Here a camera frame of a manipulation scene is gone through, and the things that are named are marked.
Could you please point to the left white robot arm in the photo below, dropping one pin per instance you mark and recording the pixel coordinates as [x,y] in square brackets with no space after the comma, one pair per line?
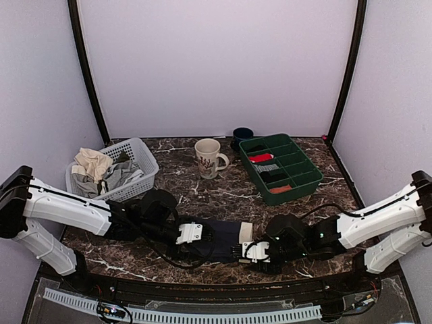
[26,200]

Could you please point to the cream cloth in basket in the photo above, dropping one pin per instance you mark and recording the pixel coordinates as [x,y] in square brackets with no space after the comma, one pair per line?
[92,164]

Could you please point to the green divided organizer tray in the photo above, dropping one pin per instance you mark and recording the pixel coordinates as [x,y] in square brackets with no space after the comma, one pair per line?
[303,175]

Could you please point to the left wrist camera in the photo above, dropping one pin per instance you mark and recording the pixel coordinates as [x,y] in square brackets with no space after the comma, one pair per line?
[157,205]

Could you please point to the black front rail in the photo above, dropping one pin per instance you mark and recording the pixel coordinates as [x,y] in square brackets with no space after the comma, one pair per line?
[133,290]

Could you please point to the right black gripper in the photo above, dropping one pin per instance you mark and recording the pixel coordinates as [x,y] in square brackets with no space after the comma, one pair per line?
[260,265]

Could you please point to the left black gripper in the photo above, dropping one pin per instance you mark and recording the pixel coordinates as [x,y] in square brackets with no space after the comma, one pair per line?
[202,233]

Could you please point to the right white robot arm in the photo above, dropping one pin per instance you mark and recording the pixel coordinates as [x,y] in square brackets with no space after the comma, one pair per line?
[405,219]

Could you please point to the white slotted cable duct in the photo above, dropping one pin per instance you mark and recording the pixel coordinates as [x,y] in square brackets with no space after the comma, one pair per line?
[164,312]

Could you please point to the grey patterned rolled sock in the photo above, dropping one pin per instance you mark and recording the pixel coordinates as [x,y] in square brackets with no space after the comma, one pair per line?
[265,168]

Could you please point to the black frame post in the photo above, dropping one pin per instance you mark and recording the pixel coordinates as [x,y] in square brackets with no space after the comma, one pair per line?
[85,70]
[359,22]

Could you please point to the grey garment in basket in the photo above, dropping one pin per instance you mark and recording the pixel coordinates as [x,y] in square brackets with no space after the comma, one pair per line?
[118,175]

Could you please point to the white plastic laundry basket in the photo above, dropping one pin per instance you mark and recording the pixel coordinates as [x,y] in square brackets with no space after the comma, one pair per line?
[135,150]

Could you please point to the left black frame post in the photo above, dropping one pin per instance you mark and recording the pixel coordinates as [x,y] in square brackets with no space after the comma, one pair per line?
[85,70]

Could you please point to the right black frame post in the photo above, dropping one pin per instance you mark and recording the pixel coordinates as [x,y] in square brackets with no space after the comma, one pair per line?
[359,22]

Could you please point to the red rolled sock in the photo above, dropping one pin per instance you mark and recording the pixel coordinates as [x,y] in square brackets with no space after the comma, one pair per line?
[261,158]

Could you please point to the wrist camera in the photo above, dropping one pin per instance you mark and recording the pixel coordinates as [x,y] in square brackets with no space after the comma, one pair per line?
[157,205]
[285,228]

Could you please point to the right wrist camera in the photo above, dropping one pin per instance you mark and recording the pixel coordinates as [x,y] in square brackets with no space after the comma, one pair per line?
[285,228]

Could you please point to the navy underwear white waistband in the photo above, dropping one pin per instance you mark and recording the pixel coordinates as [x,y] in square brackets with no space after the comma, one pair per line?
[228,234]

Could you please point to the cream floral mug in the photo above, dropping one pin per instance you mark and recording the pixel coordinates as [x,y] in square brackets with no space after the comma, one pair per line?
[209,158]

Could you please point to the orange rolled sock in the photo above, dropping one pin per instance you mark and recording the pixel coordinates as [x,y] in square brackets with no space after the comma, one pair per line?
[281,189]

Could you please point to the black rolled sock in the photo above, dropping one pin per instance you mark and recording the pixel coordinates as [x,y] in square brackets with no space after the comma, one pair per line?
[269,177]

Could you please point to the dark blue mug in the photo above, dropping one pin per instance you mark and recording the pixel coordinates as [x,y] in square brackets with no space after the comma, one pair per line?
[239,135]

